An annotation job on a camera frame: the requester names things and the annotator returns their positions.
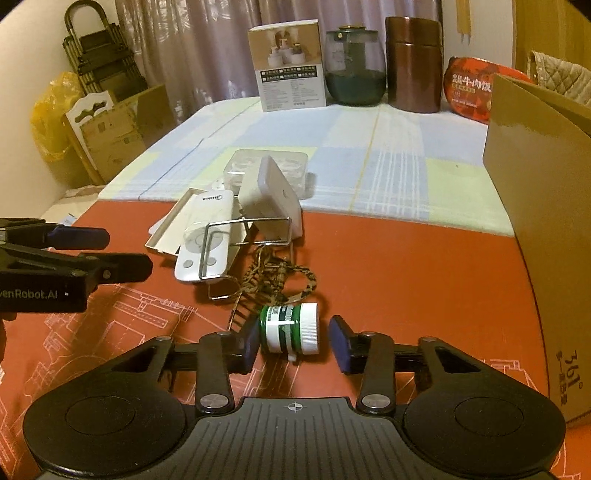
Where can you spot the white remote control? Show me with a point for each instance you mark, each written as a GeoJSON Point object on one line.
{"type": "Point", "coordinates": [205, 240]}

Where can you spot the pastel checked bed sheet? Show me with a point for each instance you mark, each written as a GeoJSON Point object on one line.
{"type": "Point", "coordinates": [392, 157]}

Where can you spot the mauve curtain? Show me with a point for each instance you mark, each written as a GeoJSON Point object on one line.
{"type": "Point", "coordinates": [198, 50]}

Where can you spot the white product box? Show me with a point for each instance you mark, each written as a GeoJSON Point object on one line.
{"type": "Point", "coordinates": [288, 64]}

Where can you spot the white cutout cardboard piece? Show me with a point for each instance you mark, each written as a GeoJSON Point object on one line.
{"type": "Point", "coordinates": [90, 108]}

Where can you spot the wooden headboard panel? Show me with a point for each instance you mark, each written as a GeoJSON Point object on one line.
{"type": "Point", "coordinates": [521, 32]}

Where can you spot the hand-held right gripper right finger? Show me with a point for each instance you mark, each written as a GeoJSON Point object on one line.
{"type": "Point", "coordinates": [338, 344]}

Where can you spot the green and white bottle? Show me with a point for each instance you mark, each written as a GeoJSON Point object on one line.
{"type": "Point", "coordinates": [286, 330]}

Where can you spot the beige quilted cushion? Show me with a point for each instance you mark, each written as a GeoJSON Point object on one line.
{"type": "Point", "coordinates": [561, 69]}

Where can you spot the dark green glass jar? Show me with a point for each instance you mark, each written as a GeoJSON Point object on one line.
{"type": "Point", "coordinates": [354, 69]}

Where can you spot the brown cylindrical canister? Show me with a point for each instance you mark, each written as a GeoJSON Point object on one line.
{"type": "Point", "coordinates": [414, 64]}

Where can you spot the brown cardboard box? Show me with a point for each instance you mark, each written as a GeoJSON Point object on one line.
{"type": "Point", "coordinates": [545, 194]}

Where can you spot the yellow plastic bag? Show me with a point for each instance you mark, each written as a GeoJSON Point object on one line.
{"type": "Point", "coordinates": [48, 124]}

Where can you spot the clear plastic container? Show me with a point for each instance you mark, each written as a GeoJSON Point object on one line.
{"type": "Point", "coordinates": [244, 164]}

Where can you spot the red printed mat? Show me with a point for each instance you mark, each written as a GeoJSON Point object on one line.
{"type": "Point", "coordinates": [406, 281]}

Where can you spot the white rounded box device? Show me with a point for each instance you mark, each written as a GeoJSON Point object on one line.
{"type": "Point", "coordinates": [272, 194]}

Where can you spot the folded metal cart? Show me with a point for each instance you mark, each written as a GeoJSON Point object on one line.
{"type": "Point", "coordinates": [99, 50]}

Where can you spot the white shallow box tray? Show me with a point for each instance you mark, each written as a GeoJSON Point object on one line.
{"type": "Point", "coordinates": [161, 233]}

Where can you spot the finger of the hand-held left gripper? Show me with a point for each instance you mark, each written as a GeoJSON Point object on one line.
{"type": "Point", "coordinates": [83, 236]}
{"type": "Point", "coordinates": [115, 267]}

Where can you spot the flattened cardboard boxes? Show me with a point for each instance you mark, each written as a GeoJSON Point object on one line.
{"type": "Point", "coordinates": [124, 134]}

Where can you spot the red instant meal bowl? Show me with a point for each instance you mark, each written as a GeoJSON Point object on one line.
{"type": "Point", "coordinates": [468, 90]}

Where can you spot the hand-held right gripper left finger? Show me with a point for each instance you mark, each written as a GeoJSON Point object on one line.
{"type": "Point", "coordinates": [252, 344]}

